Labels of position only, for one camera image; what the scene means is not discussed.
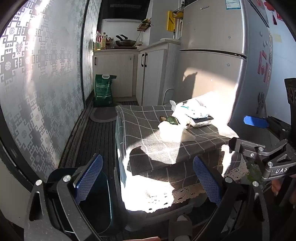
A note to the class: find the white plastic bag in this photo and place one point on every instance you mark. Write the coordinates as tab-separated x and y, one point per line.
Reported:
182	111

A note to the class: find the white curved plastic object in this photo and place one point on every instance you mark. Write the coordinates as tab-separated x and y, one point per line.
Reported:
168	95

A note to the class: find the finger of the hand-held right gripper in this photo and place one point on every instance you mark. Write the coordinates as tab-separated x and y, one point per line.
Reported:
254	121
245	147

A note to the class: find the black range hood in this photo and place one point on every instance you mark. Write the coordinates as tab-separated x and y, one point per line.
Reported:
122	9

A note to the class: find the green printed bag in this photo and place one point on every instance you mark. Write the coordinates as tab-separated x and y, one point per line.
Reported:
104	90

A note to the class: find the white two-door kitchen cabinet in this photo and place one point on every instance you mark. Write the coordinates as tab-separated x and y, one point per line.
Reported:
152	74

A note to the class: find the red fridge decoration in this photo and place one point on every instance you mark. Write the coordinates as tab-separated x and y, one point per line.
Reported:
264	69

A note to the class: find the silver refrigerator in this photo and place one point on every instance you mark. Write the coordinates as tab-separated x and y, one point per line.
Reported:
208	34

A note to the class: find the white plastic jug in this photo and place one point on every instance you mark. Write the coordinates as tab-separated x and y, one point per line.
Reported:
98	40

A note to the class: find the patterned glass sliding door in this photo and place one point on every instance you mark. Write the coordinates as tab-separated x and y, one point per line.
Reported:
46	81

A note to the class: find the yellow oil bottle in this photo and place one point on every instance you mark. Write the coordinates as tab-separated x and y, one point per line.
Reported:
104	41

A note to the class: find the dark wok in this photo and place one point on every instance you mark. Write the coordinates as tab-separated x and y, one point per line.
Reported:
126	42

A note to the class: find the oval grey floor mat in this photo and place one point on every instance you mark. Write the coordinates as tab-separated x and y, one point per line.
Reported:
103	114

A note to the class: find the grey checked tablecloth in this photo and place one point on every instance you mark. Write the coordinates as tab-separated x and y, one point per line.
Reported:
148	134

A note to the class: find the green wrapper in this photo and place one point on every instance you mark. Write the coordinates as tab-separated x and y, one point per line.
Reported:
254	172

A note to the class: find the white single-door kitchen cabinet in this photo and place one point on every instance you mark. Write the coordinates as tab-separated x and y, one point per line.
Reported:
115	74

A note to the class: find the person's right hand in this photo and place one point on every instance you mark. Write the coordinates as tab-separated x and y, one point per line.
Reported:
275	188

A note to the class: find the wooden board under wok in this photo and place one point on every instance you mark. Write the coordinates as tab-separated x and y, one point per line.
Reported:
124	47

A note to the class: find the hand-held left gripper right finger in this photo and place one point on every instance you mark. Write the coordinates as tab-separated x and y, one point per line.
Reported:
207	180

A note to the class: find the striped dark floor carpet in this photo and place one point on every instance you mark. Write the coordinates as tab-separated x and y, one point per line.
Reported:
97	139

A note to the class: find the white crumpled tissue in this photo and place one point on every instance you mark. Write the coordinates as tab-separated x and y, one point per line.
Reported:
168	132

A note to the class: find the dark green trash bin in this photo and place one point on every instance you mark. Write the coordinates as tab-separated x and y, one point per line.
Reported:
97	208

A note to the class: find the white lace cloth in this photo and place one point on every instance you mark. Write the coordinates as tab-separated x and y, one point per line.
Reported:
185	194

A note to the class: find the green round fruit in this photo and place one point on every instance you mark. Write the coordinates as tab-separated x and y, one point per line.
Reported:
172	120

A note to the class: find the yellow wall holder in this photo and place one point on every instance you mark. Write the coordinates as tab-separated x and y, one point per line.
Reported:
171	22

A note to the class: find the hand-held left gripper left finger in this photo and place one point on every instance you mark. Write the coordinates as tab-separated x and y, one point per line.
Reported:
90	173

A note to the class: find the white tray with dark pack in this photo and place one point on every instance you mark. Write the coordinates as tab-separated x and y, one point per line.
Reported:
200	121

